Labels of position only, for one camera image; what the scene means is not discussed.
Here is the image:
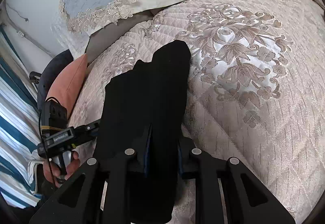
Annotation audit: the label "black pants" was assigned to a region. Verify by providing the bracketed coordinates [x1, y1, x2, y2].
[94, 40, 191, 223]

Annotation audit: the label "pink cushion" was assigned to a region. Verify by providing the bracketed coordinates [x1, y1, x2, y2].
[46, 54, 88, 119]

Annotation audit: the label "striped blue white curtain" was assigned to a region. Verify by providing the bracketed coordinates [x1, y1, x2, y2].
[0, 29, 43, 209]

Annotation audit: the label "dark navy cushion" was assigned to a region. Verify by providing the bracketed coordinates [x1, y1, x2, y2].
[37, 50, 73, 111]

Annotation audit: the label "person's left hand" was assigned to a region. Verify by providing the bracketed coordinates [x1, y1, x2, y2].
[43, 151, 80, 188]

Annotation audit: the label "beige quilted bedspread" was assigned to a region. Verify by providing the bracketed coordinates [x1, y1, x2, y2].
[69, 0, 324, 223]

